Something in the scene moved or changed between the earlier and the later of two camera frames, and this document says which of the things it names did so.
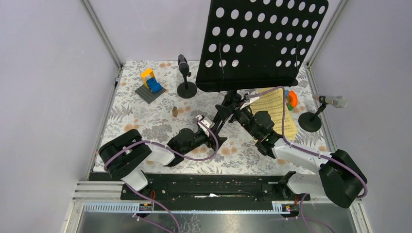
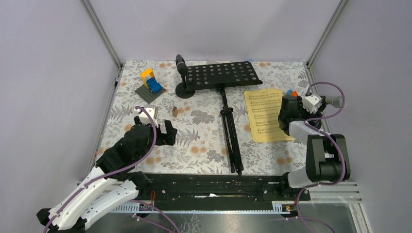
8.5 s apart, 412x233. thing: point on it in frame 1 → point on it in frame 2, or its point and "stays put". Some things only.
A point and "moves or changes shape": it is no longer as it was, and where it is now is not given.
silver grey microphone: [338, 101] moves or changes shape
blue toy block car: [153, 85] stays put
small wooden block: [175, 111] stays put
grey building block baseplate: [145, 94] stays put
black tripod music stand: [253, 45] moves or changes shape
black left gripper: [210, 142] → [168, 138]
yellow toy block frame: [149, 71] stays put
